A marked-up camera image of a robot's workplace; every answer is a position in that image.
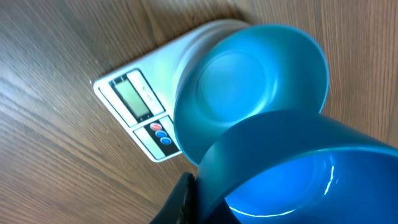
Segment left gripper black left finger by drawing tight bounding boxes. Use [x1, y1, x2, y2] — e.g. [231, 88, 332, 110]
[150, 172, 196, 224]

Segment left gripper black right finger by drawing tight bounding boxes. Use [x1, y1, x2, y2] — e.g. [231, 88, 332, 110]
[205, 200, 241, 224]

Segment blue plastic measuring scoop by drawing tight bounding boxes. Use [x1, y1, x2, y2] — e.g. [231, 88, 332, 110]
[197, 110, 397, 223]

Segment white digital kitchen scale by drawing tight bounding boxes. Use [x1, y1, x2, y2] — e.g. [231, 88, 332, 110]
[93, 19, 249, 162]

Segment teal metal bowl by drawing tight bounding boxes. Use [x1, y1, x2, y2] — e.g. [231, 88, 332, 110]
[174, 24, 330, 164]

